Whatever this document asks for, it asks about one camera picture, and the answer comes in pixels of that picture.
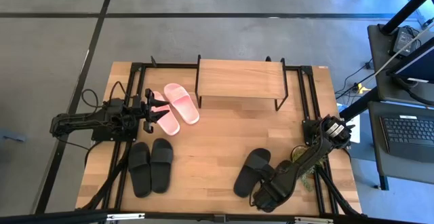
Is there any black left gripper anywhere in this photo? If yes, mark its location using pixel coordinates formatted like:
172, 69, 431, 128
142, 88, 171, 134

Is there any pink rubber slide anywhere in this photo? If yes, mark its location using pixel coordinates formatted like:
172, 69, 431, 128
149, 90, 181, 136
163, 83, 201, 126

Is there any small green artificial plant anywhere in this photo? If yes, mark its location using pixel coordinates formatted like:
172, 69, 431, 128
290, 145, 327, 193

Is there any white paper sheet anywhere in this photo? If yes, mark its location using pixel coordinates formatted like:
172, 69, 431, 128
344, 114, 361, 144

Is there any dark grey side desk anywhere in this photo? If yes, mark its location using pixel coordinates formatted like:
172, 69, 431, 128
368, 100, 434, 191
367, 23, 434, 107

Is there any black slanted rig beam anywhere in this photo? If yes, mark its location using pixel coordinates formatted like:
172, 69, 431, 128
338, 37, 434, 122
380, 0, 434, 35

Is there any black laptop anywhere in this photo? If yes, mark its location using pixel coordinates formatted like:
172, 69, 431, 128
379, 113, 434, 164

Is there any black rig crossbar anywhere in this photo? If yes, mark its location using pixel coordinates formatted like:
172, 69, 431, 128
0, 208, 434, 224

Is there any black power adapter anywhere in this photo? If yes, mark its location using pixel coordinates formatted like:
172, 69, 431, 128
392, 26, 415, 56

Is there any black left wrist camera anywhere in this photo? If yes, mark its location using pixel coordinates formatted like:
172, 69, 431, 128
130, 94, 144, 112

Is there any black aluminium table frame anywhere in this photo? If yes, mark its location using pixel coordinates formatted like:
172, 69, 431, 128
76, 56, 366, 218

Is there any black left camera cable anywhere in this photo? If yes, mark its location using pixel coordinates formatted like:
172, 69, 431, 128
106, 80, 133, 100

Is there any wooden shelf with black frame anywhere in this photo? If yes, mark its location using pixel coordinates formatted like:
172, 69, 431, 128
194, 54, 290, 113

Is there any white cable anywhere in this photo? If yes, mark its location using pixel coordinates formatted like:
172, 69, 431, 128
372, 22, 434, 79

